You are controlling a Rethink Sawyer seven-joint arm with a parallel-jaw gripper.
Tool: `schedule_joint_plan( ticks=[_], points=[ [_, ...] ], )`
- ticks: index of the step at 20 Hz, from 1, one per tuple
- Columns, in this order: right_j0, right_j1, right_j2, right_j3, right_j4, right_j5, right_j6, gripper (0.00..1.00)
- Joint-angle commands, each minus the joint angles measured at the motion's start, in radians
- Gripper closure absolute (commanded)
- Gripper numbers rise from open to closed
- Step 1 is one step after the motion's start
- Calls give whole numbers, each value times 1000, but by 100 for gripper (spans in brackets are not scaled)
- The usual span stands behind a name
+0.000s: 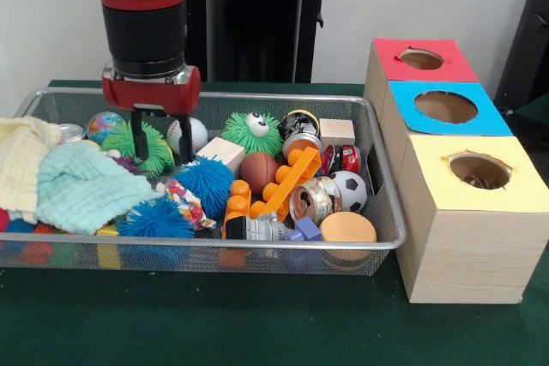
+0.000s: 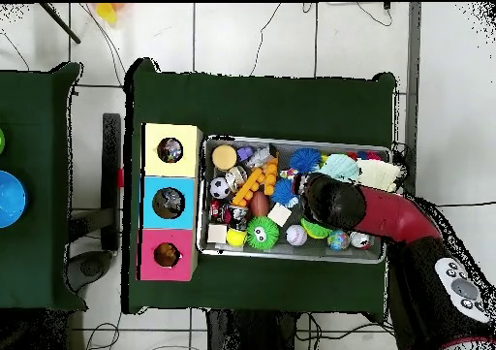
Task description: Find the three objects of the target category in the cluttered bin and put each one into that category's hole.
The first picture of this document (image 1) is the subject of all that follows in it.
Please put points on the small wooden cube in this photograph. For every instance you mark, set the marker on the small wooden cube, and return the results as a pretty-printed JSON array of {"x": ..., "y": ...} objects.
[{"x": 337, "y": 132}]

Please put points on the white toy baseball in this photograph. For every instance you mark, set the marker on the white toy baseball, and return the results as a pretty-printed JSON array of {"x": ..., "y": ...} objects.
[{"x": 199, "y": 134}]

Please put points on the black chair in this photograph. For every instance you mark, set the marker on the black chair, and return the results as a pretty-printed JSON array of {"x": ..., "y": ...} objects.
[{"x": 527, "y": 40}]

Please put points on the cream yellow cloth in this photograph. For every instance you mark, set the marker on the cream yellow cloth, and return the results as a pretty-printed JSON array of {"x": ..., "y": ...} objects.
[{"x": 21, "y": 160}]

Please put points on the large light green spiky ball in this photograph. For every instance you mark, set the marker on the large light green spiky ball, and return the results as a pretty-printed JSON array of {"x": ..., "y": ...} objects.
[{"x": 159, "y": 156}]

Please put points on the orange plastic toy brick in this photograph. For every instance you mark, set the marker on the orange plastic toy brick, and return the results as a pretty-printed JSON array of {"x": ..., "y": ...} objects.
[{"x": 283, "y": 184}]

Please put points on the peach orange ball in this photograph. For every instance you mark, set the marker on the peach orange ball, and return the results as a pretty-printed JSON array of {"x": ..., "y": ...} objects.
[{"x": 347, "y": 227}]

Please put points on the wooden box with three holes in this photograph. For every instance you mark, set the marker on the wooden box with three holes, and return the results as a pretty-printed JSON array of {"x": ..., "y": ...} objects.
[{"x": 472, "y": 246}]

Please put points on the multicolour cartoon print cloth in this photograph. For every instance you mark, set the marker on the multicolour cartoon print cloth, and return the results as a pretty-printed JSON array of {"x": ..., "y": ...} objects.
[{"x": 480, "y": 182}]

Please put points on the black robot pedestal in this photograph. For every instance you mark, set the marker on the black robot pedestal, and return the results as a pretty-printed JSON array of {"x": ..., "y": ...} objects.
[{"x": 257, "y": 23}]

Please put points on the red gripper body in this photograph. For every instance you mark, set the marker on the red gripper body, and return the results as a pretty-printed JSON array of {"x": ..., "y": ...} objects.
[{"x": 153, "y": 93}]

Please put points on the mint green cloth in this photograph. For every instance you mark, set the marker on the mint green cloth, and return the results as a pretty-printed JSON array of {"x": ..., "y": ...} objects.
[{"x": 86, "y": 186}]

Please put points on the silver drinks can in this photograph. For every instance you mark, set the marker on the silver drinks can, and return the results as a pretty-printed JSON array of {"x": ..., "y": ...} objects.
[{"x": 310, "y": 200}]

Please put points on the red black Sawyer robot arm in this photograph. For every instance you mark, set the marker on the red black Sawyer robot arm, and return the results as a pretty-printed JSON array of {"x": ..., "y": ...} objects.
[{"x": 141, "y": 6}]

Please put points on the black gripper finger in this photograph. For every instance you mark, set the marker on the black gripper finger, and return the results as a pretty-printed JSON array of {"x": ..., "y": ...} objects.
[
  {"x": 185, "y": 139},
  {"x": 139, "y": 134}
]

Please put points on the shallow clear mesh bin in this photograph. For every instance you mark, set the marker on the shallow clear mesh bin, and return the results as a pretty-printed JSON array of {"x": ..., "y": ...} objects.
[{"x": 388, "y": 203}]

